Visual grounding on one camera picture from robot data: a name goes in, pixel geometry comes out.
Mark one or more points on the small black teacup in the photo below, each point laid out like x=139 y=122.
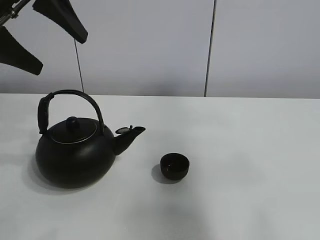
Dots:
x=174 y=166

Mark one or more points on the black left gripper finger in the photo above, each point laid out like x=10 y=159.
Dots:
x=14 y=54

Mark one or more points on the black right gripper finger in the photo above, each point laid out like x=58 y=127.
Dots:
x=62 y=13

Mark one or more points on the black round teapot kettle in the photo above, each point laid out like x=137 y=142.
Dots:
x=78 y=151

